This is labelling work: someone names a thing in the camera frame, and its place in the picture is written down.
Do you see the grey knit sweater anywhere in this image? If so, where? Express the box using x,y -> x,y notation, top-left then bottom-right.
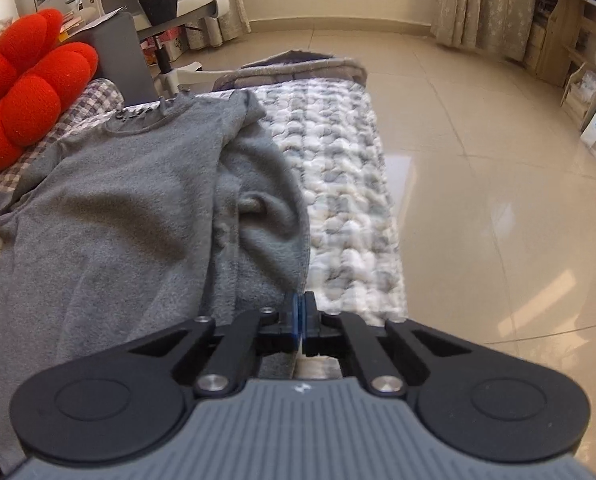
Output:
0,90 -> 312,477

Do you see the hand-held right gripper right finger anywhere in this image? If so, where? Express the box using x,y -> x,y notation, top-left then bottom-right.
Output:
302,291 -> 484,395

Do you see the folded grey blanket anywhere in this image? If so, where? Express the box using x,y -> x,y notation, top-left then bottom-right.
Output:
213,50 -> 369,94

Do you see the grey sofa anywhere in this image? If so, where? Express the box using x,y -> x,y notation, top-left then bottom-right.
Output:
60,11 -> 160,109

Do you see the beige patterned curtain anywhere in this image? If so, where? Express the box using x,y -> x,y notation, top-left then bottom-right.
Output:
430,0 -> 542,64

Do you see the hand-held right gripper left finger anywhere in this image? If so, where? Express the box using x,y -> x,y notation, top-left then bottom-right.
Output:
128,292 -> 302,397

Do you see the white paper sheet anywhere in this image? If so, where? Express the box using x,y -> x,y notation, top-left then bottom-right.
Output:
58,6 -> 129,42

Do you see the wooden shelf desk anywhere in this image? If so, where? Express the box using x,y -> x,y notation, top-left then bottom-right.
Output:
522,0 -> 596,122

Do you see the red knotted cushion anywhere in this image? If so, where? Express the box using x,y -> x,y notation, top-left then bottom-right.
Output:
0,8 -> 100,176

